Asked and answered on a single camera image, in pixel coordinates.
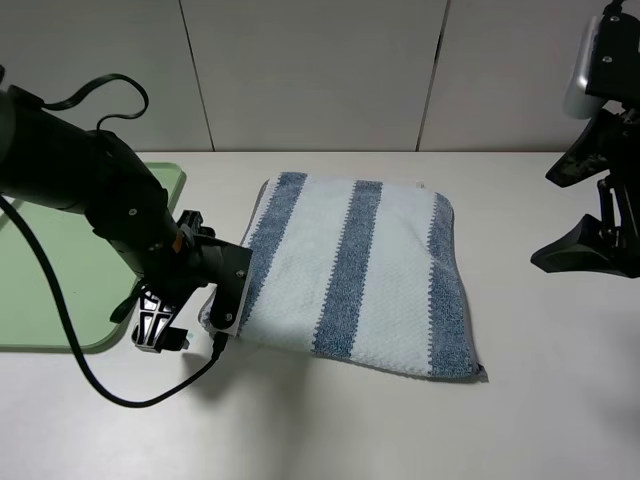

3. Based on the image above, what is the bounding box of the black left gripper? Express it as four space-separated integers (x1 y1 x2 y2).
85 200 220 352

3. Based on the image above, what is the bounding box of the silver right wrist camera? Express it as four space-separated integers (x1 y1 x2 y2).
564 1 639 120

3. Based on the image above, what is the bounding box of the blue white striped towel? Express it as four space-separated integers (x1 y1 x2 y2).
232 172 486 382

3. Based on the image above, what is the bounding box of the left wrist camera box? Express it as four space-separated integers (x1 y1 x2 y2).
195 235 253 336

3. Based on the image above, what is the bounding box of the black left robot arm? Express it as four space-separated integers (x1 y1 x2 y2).
1 78 212 352

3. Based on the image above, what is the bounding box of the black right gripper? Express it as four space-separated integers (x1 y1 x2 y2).
530 109 639 278

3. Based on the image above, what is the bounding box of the green plastic tray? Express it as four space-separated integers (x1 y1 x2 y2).
0 160 188 355

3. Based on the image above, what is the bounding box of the black left camera cable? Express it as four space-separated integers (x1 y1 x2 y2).
0 73 227 407

